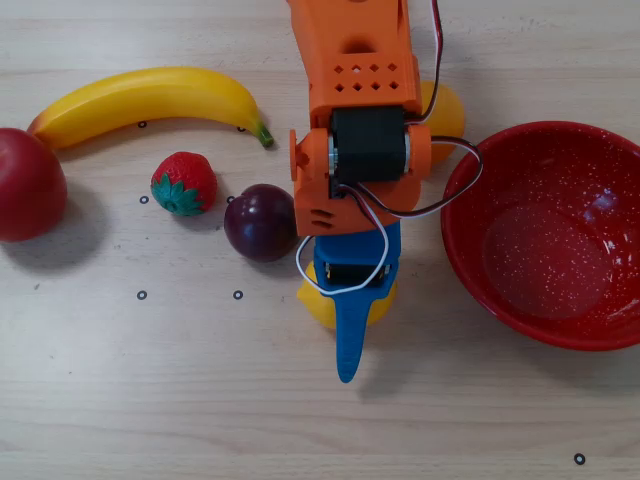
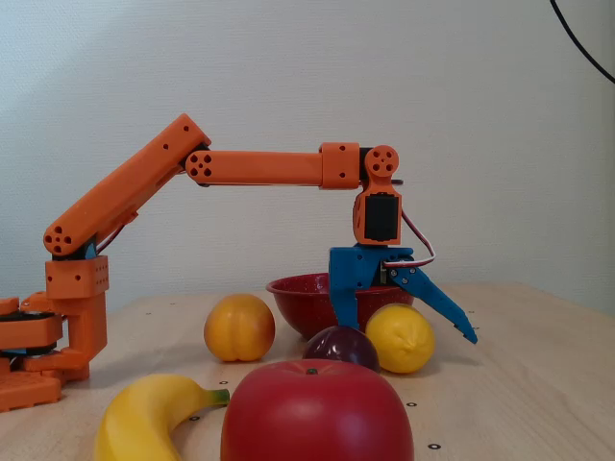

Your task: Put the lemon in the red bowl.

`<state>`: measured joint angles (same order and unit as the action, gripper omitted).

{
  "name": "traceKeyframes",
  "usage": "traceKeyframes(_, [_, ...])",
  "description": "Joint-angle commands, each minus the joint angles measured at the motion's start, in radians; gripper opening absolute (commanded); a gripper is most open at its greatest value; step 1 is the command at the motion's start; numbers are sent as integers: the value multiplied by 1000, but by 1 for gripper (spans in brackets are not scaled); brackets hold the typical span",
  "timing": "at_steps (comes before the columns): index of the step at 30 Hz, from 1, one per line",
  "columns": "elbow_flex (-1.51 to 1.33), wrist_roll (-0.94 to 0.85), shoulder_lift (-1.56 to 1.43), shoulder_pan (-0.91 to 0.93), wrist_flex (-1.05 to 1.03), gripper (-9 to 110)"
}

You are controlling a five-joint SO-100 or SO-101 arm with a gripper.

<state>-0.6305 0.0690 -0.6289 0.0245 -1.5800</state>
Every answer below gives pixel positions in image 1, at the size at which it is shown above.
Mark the orange plastic peach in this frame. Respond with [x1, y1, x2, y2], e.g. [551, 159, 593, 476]
[418, 80, 466, 166]

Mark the red plastic apple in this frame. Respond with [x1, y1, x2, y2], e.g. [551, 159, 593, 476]
[0, 127, 69, 244]

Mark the red white black servo cable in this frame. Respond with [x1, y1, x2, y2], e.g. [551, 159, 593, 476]
[403, 0, 445, 126]
[339, 135, 485, 221]

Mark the dark purple plastic plum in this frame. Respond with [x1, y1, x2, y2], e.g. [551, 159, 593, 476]
[223, 183, 301, 263]

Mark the red plastic strawberry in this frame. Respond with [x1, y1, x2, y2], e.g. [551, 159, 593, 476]
[150, 151, 219, 217]

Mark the yellow plastic banana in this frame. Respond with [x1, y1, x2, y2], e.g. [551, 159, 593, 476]
[27, 66, 275, 150]

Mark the blue gripper with motor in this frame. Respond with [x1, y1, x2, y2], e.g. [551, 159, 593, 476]
[311, 221, 402, 384]

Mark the yellow plastic lemon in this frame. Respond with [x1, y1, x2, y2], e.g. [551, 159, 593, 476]
[296, 259, 399, 330]

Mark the red speckled bowl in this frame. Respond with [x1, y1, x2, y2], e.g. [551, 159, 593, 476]
[440, 120, 640, 352]

